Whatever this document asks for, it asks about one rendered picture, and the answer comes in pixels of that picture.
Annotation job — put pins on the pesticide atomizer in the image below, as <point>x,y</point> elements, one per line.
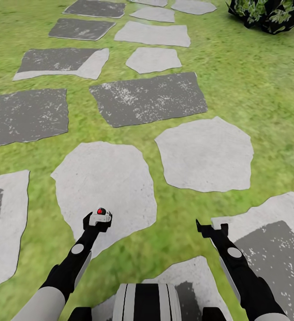
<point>103,211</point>

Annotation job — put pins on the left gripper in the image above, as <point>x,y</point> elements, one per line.
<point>99,227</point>

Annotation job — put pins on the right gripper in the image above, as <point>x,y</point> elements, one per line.
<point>209,232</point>

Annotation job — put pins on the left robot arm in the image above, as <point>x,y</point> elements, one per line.
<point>48,302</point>

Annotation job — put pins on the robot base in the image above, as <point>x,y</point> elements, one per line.
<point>84,314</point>

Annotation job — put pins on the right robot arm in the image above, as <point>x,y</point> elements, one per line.
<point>252,292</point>

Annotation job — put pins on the bush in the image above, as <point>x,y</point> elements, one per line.
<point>273,16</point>

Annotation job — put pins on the robot trunk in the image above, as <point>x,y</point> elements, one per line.
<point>146,302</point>

